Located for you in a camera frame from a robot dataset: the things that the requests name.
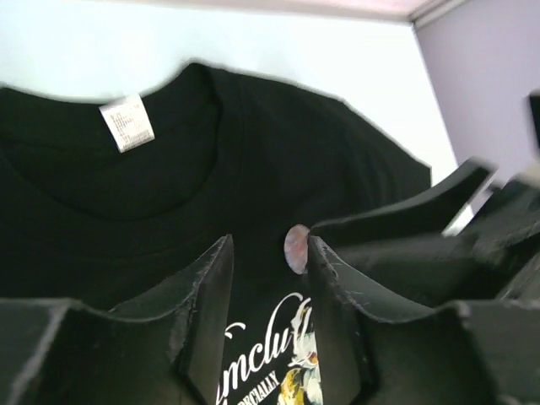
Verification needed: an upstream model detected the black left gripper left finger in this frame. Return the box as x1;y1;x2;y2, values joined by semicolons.
1;236;234;404

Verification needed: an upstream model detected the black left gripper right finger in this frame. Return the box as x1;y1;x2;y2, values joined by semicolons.
308;236;539;404

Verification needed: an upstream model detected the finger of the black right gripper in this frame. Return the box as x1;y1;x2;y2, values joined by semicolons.
310;158;496;239

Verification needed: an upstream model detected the round pale brooch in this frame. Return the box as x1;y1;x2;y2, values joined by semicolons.
283;224;310;275

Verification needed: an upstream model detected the black floral print t-shirt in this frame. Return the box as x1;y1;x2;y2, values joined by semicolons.
1;63;431;404

